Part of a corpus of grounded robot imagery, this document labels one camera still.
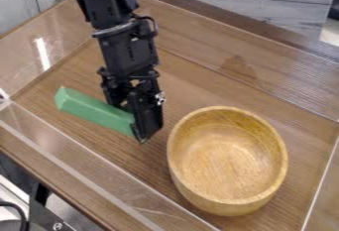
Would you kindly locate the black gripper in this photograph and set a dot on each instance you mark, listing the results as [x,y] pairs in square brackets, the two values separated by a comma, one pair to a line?
[128,72]

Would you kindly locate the green rectangular block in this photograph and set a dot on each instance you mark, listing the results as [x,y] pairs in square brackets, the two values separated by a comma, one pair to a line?
[92,110]

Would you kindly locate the brown wooden bowl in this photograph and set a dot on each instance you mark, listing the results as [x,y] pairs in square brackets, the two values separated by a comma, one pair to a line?
[227,160]

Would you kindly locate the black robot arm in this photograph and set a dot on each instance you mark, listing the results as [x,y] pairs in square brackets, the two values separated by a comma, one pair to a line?
[108,13]

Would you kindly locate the black table leg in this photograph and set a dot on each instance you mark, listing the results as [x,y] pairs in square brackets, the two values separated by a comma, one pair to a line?
[40,193]

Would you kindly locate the clear acrylic tray wall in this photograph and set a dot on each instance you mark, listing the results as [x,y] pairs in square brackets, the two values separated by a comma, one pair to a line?
[219,59]

